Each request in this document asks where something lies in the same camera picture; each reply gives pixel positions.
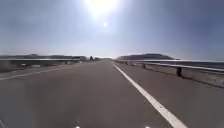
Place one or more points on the dark distant hill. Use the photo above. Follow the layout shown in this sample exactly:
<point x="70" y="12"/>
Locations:
<point x="145" y="57"/>

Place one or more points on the grey asphalt road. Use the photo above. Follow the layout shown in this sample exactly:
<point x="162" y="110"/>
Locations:
<point x="96" y="96"/>

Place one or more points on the white painted edge line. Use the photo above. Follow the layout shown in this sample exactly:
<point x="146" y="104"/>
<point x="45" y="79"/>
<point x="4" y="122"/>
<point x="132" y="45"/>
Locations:
<point x="146" y="95"/>

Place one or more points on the metal guardrail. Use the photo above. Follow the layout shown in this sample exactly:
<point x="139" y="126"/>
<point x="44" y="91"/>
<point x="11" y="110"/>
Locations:
<point x="36" y="59"/>
<point x="180" y="66"/>

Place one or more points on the low distant hills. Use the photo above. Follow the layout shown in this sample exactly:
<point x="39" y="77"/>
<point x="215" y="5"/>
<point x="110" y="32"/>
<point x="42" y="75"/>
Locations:
<point x="43" y="56"/>

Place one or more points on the faint white painted line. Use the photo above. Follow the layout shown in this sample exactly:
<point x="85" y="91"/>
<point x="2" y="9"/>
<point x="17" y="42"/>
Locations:
<point x="30" y="73"/>

